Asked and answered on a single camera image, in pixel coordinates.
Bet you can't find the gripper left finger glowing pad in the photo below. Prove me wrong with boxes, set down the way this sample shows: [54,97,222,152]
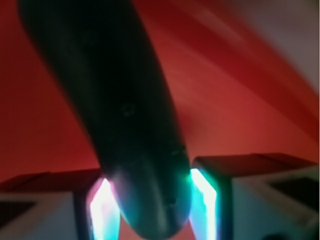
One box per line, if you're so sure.
[0,169,121,240]

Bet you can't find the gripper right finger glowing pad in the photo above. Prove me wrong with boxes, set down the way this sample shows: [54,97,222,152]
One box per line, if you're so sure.
[189,153,320,240]

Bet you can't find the red plastic tray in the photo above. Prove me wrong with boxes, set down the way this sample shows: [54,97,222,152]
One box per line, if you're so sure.
[0,0,320,240]

